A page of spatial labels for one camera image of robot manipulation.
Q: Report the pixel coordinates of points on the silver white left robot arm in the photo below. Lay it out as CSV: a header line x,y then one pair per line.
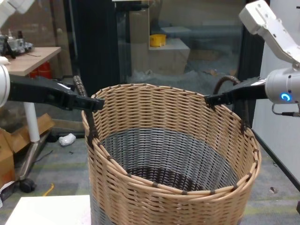
x,y
3,86

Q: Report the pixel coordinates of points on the yellow bucket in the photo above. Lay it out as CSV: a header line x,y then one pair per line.
x,y
157,40

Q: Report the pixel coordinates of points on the small brown floor debris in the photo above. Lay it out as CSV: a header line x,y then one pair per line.
x,y
273,190

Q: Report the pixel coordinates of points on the wooden desk top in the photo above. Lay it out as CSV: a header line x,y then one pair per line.
x,y
35,58

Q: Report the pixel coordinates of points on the brown cardboard box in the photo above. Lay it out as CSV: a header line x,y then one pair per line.
x,y
6,159

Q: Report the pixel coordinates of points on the tall beige box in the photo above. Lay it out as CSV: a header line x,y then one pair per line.
x,y
139,42

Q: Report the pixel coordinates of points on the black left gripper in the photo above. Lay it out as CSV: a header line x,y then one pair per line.
x,y
39,91

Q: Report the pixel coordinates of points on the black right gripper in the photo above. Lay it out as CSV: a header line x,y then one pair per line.
x,y
252,90

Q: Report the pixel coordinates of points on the black door frame pillar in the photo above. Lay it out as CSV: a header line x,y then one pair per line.
x,y
93,42

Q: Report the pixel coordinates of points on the tan grey woven laundry basket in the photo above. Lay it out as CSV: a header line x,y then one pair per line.
x,y
164,206

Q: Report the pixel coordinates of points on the grey stone block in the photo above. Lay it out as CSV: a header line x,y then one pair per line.
x,y
168,58

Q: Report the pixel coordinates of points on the crumpled white paper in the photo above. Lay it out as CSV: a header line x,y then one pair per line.
x,y
67,139

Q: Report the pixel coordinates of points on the black stand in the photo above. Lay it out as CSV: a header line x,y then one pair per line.
x,y
10,50

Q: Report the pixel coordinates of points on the black partition base bar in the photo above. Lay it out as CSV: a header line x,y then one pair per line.
x,y
279,159

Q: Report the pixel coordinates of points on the white desk leg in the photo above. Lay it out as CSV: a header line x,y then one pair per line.
x,y
32,124

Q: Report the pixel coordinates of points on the grey metal device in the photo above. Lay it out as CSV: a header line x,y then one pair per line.
x,y
20,44

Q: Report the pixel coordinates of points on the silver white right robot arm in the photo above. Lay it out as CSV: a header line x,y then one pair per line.
x,y
281,86

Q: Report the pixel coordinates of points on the silver desk foot with caster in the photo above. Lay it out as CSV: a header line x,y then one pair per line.
x,y
30,161

